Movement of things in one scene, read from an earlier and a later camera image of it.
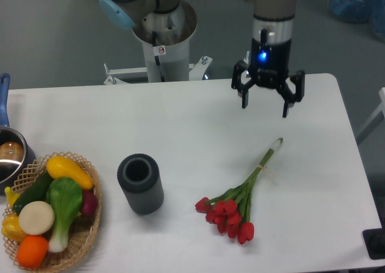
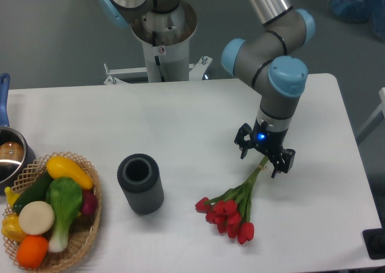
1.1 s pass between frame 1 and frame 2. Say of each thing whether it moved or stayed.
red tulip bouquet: stayed
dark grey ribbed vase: stayed
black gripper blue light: moved
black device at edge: stayed
